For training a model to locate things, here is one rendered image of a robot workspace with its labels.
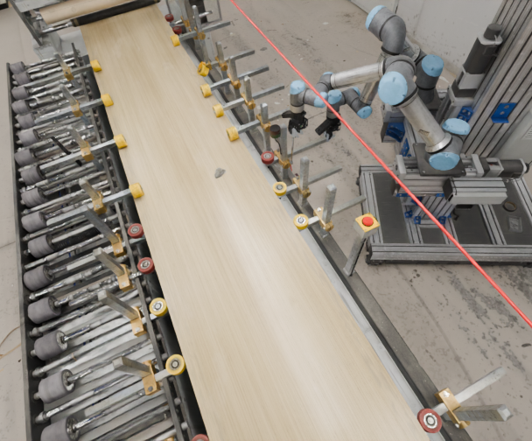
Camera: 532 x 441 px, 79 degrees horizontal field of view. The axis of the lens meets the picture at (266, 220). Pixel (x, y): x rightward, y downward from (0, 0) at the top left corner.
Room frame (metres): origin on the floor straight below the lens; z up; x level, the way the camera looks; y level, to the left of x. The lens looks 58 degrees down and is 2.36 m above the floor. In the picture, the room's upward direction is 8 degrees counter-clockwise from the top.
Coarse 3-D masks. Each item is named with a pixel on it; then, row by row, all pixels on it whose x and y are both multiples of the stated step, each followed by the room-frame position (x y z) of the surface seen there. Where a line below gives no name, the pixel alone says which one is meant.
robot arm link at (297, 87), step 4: (296, 80) 1.41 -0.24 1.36; (300, 80) 1.40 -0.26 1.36; (292, 84) 1.38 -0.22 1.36; (296, 84) 1.38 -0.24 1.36; (300, 84) 1.37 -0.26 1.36; (304, 84) 1.38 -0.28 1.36; (292, 88) 1.36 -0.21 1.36; (296, 88) 1.35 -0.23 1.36; (300, 88) 1.35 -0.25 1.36; (304, 88) 1.36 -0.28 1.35; (292, 92) 1.36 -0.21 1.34; (296, 92) 1.35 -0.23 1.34; (300, 92) 1.35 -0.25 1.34; (292, 96) 1.36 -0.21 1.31; (296, 96) 1.35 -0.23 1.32; (300, 96) 1.34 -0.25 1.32; (292, 100) 1.36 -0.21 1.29; (296, 100) 1.35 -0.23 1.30; (300, 100) 1.33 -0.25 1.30; (292, 104) 1.36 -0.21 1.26; (296, 104) 1.35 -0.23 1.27; (300, 104) 1.35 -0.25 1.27
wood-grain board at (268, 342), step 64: (128, 64) 2.55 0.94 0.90; (192, 64) 2.44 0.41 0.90; (128, 128) 1.79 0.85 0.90; (192, 128) 1.70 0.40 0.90; (192, 192) 1.16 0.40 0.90; (256, 192) 1.10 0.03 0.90; (192, 256) 0.75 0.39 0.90; (256, 256) 0.70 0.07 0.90; (192, 320) 0.42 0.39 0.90; (256, 320) 0.39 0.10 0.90; (320, 320) 0.35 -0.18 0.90; (192, 384) 0.16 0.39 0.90; (256, 384) 0.13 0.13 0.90; (320, 384) 0.10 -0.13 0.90; (384, 384) 0.07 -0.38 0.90
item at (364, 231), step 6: (360, 216) 0.67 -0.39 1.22; (366, 216) 0.66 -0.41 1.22; (372, 216) 0.66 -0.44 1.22; (354, 222) 0.66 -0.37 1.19; (360, 222) 0.64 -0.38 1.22; (354, 228) 0.65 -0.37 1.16; (360, 228) 0.62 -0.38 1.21; (366, 228) 0.61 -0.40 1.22; (372, 228) 0.60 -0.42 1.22; (360, 234) 0.61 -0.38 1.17; (366, 234) 0.60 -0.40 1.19
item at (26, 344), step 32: (96, 96) 2.66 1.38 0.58; (96, 128) 1.91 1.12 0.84; (64, 192) 1.47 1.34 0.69; (32, 256) 0.97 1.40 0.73; (64, 256) 1.02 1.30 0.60; (64, 288) 0.81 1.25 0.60; (160, 288) 0.80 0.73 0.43; (128, 320) 0.52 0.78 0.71; (160, 320) 0.52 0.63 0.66; (64, 352) 0.43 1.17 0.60; (96, 352) 0.39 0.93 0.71; (160, 352) 0.33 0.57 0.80; (32, 384) 0.26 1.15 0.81; (128, 384) 0.22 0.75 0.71; (32, 416) 0.13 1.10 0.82; (64, 416) 0.12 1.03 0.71; (160, 416) 0.07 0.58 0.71; (192, 416) 0.06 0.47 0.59
